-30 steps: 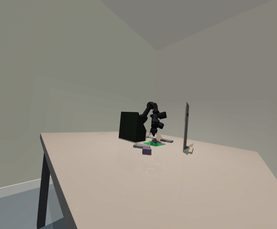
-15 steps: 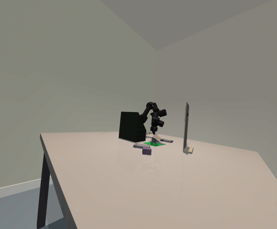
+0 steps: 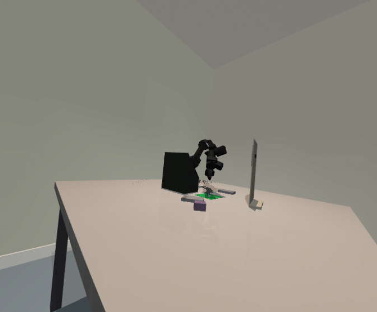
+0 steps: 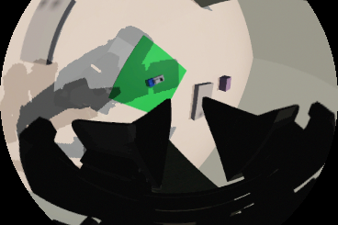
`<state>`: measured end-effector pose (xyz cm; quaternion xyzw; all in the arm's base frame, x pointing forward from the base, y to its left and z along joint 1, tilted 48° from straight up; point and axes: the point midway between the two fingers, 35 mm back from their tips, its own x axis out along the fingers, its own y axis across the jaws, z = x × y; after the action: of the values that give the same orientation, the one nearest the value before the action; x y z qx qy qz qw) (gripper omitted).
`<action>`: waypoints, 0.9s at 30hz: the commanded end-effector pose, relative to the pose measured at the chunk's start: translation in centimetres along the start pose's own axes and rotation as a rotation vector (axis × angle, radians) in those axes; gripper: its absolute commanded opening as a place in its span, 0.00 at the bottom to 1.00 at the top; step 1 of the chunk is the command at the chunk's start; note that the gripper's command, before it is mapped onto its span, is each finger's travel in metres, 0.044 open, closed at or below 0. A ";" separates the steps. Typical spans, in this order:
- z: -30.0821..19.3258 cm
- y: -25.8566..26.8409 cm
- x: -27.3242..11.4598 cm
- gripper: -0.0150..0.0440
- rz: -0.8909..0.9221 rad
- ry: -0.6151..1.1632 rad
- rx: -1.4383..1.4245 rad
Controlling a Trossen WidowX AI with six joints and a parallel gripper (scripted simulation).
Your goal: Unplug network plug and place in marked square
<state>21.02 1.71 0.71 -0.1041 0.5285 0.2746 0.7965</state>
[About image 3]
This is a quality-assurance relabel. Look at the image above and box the green translucent square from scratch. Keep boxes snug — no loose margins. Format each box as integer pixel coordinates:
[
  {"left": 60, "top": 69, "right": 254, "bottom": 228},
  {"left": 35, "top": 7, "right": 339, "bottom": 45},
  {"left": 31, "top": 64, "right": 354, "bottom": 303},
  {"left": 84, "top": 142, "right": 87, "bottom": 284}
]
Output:
[{"left": 196, "top": 193, "right": 223, "bottom": 200}]

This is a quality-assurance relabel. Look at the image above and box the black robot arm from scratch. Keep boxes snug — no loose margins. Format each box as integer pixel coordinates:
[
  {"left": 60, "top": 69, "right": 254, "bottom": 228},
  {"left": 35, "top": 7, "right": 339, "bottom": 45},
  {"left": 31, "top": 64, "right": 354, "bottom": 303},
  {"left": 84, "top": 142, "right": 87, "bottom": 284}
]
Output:
[{"left": 190, "top": 139, "right": 227, "bottom": 171}]

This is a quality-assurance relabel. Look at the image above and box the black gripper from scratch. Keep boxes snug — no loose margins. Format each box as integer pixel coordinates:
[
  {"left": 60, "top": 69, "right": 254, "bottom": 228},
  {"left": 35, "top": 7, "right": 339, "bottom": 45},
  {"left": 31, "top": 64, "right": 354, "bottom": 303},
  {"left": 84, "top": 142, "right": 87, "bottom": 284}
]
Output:
[{"left": 205, "top": 155, "right": 217, "bottom": 180}]

